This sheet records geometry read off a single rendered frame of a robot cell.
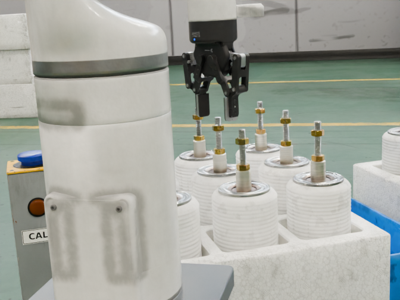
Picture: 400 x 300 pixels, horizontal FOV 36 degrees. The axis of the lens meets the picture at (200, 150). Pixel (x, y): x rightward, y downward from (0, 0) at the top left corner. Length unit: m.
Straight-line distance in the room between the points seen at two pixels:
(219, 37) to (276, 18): 5.00
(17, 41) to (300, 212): 2.63
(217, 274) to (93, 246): 0.13
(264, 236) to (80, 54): 0.55
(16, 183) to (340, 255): 0.46
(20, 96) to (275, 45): 3.11
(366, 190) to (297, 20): 4.69
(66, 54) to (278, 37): 5.58
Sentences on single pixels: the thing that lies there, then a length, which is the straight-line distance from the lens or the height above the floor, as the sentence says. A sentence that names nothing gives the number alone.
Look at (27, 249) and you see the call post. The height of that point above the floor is 0.21.
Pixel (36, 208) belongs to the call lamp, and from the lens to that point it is 0.87.
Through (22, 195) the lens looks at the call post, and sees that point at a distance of 0.86.
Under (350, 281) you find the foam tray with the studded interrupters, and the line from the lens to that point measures 0.94.
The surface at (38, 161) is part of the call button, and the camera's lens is 0.87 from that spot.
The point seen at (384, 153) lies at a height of 0.21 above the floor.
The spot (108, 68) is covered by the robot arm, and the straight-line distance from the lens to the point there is 0.39.
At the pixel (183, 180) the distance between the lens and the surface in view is 1.10.
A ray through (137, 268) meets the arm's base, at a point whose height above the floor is 0.35.
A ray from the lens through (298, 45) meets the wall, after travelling 5.93.
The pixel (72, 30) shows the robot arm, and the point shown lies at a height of 0.50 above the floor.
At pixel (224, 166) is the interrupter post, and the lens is 1.01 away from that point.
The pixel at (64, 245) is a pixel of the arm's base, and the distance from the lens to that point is 0.43.
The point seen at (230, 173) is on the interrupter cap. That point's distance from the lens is 0.98.
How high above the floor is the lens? 0.51
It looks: 13 degrees down
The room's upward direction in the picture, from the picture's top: 3 degrees counter-clockwise
